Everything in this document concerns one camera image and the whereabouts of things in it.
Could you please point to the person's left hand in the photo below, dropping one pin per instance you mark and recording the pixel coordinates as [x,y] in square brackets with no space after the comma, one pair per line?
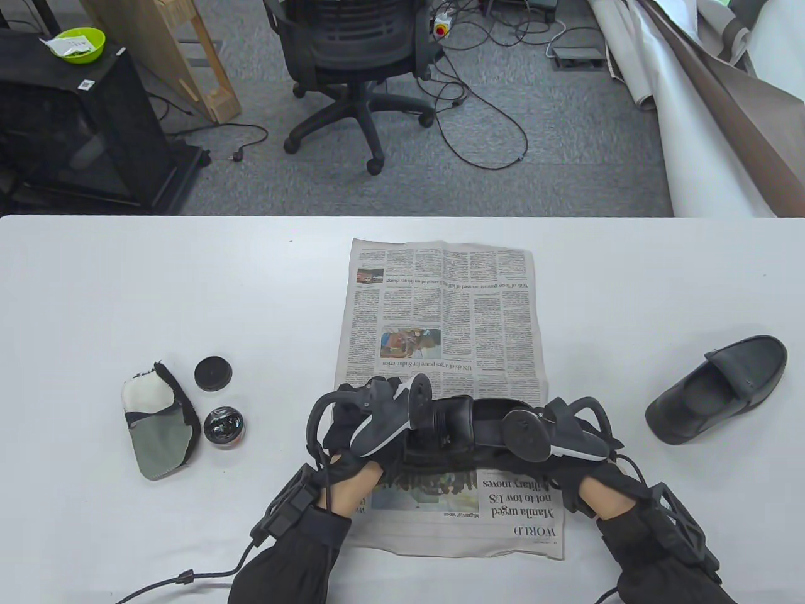
[352,469]

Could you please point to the person's right hand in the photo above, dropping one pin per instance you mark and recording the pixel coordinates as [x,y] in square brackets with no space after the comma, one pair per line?
[597,484]

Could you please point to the black leather shoe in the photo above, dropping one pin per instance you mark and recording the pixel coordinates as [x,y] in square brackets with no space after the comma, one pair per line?
[453,421]
[742,371]

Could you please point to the black shoe polish jar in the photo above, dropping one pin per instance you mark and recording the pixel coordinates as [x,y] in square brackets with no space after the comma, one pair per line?
[223,428]

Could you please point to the black round polish lid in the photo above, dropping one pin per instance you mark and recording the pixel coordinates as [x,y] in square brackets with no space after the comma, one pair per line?
[212,373]

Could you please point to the grey white polishing mitt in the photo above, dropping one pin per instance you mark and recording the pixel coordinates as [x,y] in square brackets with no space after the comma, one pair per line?
[160,440]

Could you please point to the newspaper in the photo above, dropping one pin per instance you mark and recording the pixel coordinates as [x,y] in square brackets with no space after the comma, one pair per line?
[478,314]

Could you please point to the person's right forearm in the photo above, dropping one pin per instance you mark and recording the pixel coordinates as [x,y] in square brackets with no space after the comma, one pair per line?
[654,560]

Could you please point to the person's left forearm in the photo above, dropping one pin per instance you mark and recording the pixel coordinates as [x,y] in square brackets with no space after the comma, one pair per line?
[295,560]

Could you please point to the grey left hand controller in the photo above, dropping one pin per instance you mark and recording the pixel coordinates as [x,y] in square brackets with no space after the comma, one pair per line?
[383,431]

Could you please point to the grey hand controller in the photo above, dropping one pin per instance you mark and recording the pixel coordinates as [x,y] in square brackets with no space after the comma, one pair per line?
[534,437]
[383,431]

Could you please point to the grey right hand controller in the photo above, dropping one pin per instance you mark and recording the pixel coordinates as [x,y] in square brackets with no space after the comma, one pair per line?
[534,437]

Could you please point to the white rolled sheet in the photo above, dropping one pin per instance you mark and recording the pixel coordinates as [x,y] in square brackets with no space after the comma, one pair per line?
[685,145]

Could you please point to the brown sheet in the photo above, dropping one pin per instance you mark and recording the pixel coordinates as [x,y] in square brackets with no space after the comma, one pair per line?
[755,145]

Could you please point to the black cabinet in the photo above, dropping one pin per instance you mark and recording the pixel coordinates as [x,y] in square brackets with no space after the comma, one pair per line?
[94,126]

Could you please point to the black office chair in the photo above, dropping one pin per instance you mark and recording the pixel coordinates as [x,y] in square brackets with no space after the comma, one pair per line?
[352,38]

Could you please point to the red yellow stop button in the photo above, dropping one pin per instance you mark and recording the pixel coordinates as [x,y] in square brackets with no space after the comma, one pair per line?
[441,26]

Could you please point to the white fabric sheet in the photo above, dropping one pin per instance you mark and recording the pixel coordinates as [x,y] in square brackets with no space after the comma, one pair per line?
[780,50]

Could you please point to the grey fabric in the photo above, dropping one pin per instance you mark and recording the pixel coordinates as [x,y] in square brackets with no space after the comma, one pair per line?
[729,31]

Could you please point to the black floor box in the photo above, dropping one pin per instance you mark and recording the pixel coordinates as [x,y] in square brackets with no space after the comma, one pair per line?
[516,5]

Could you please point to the green bowl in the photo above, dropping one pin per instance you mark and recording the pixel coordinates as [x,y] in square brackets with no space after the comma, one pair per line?
[93,50]

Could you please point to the white packet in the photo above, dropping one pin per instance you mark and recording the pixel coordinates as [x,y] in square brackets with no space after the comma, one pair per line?
[66,44]

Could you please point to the black metal leg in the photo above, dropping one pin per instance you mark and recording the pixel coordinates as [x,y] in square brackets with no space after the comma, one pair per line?
[44,12]

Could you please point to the black left wrist mount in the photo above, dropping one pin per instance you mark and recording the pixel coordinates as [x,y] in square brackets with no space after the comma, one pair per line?
[286,506]

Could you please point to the black wrist mount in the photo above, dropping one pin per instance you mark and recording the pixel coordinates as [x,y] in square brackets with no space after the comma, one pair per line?
[685,525]
[286,506]

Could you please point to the black right wrist mount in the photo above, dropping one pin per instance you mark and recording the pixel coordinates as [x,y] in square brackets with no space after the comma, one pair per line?
[685,525]

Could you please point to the wooden frame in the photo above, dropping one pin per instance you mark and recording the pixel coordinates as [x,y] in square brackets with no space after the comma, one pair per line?
[188,69]

